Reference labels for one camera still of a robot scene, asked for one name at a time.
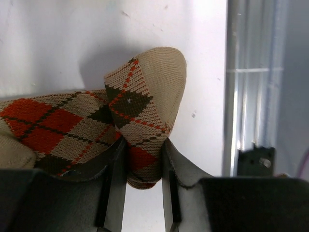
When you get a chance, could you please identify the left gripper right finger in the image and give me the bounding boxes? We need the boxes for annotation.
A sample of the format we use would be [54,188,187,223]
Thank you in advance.
[162,140,309,232]

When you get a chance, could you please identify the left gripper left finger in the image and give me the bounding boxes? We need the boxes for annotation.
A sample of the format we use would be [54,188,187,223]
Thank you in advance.
[0,138,126,232]

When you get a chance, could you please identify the orange green argyle sock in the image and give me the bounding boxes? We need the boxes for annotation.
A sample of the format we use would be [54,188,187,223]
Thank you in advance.
[0,47,186,189]

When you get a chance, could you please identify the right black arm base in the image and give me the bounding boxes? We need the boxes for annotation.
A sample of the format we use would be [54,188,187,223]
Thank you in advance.
[237,145,276,177]

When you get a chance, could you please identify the aluminium frame rail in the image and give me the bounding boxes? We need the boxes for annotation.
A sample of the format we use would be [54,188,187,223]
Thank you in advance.
[222,0,309,177]

